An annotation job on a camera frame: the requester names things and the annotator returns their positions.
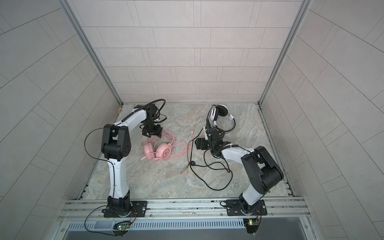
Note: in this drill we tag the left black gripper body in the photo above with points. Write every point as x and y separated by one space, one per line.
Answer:
151 128

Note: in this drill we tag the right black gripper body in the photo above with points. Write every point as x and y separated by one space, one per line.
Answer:
206 144

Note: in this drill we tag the pink headphones with cable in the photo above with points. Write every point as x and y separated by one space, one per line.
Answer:
166 147

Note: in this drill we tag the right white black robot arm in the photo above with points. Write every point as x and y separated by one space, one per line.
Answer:
262 170

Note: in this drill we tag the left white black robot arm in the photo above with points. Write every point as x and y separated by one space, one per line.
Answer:
116 146

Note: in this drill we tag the left green circuit board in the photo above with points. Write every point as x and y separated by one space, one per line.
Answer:
122 226

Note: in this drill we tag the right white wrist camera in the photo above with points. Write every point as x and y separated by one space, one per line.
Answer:
207 132

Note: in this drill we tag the black white headphones with cable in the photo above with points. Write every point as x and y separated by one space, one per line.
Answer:
214 113

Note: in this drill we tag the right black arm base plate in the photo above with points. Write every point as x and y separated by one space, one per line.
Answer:
242 208

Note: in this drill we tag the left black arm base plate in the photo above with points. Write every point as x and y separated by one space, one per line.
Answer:
138 209

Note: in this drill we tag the aluminium mounting rail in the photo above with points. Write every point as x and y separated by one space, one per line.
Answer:
159 209

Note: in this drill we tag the white vented cable duct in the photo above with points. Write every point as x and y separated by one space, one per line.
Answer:
169 224

